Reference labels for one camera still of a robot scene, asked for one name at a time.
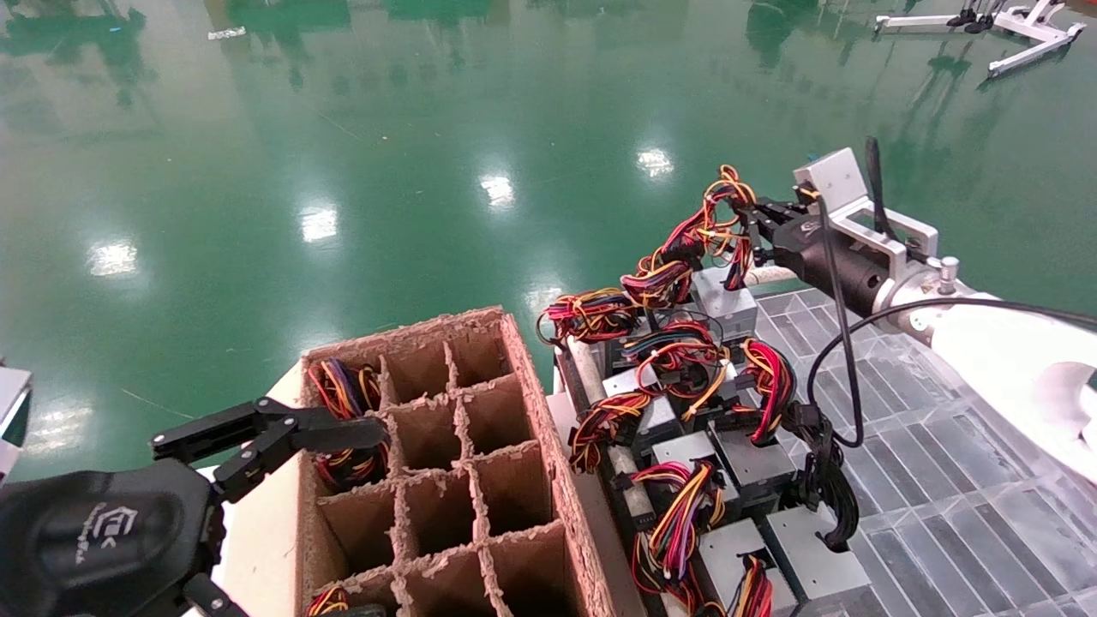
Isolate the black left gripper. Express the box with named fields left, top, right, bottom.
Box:
left=0, top=398, right=388, bottom=617

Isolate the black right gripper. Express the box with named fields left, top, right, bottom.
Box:
left=741, top=201, right=896, bottom=316

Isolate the power supply with wire bundle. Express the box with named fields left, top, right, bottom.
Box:
left=694, top=518, right=776, bottom=617
left=313, top=446, right=388, bottom=491
left=304, top=585, right=352, bottom=617
left=537, top=289, right=648, bottom=369
left=716, top=336, right=800, bottom=446
left=620, top=259, right=697, bottom=322
left=647, top=165, right=759, bottom=344
left=630, top=431, right=742, bottom=592
left=621, top=319, right=734, bottom=399
left=307, top=357, right=382, bottom=421
left=568, top=368, right=686, bottom=474

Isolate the grey power supply unit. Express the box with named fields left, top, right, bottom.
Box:
left=711, top=422, right=802, bottom=508
left=763, top=506, right=872, bottom=602

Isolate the brown cardboard divider carton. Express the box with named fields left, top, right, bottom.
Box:
left=296, top=307, right=648, bottom=617

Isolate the white metal stand base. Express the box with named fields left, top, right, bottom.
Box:
left=874, top=0, right=1088, bottom=80

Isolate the clear plastic compartment tray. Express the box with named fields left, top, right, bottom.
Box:
left=711, top=287, right=1097, bottom=617

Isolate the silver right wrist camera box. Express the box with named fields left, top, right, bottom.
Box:
left=793, top=147, right=961, bottom=292

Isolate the long black arm cable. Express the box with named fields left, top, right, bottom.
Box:
left=806, top=197, right=1097, bottom=448

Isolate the short black cable loop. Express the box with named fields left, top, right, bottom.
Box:
left=864, top=137, right=894, bottom=245

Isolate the black cable bundle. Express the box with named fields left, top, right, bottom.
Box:
left=784, top=401, right=860, bottom=552

